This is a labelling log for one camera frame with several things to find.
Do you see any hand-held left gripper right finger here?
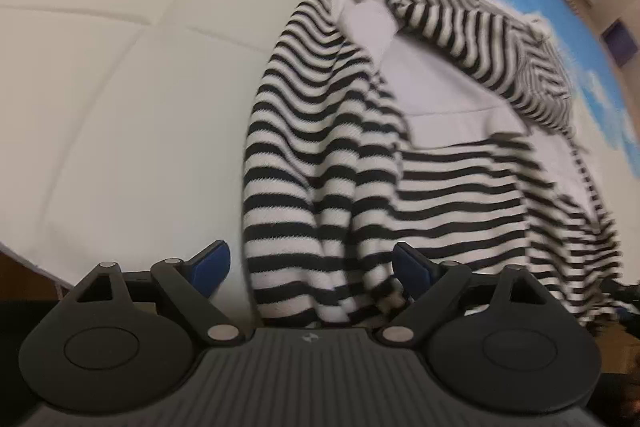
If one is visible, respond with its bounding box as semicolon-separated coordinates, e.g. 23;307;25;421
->
377;243;551;348

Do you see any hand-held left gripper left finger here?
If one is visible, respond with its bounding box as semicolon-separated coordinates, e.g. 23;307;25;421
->
72;241;241;348

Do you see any striped white knit top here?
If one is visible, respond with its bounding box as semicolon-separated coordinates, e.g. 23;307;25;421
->
242;0;631;328

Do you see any blue patterned bedsheet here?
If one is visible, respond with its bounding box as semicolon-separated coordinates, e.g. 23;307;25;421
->
0;0;640;290

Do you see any purple mat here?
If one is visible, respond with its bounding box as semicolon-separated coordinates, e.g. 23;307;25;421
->
602;19;633;68

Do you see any wooden bed frame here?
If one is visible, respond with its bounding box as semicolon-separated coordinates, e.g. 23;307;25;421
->
0;252;66;304

